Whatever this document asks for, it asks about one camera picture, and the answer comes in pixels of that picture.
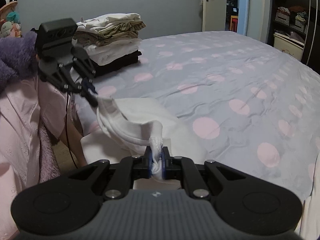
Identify white t-shirt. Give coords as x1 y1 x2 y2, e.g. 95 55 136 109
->
81 97 207 181

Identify stack of folded clothes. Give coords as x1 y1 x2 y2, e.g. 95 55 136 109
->
73 12 146 77

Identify purple fluffy robe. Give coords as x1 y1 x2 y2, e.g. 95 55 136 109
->
0 31 38 92

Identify plush toys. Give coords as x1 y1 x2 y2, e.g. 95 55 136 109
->
1 0 21 38

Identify polka dot bed sheet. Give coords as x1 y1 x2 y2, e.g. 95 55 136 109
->
94 31 319 200

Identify white door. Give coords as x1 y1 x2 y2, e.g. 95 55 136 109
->
202 0 227 31

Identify white storage bin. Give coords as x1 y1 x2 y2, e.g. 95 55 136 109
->
273 33 304 61

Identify dark wardrobe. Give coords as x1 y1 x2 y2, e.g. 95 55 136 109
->
267 0 319 72

